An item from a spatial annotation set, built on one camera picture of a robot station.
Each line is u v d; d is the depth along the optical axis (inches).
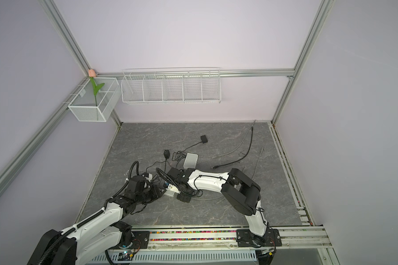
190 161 39.2
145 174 32.3
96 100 35.0
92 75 35.3
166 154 39.3
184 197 30.4
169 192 33.1
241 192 19.0
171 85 39.0
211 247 28.5
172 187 31.1
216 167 38.2
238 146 42.2
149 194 29.4
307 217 32.5
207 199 33.9
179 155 40.0
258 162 39.0
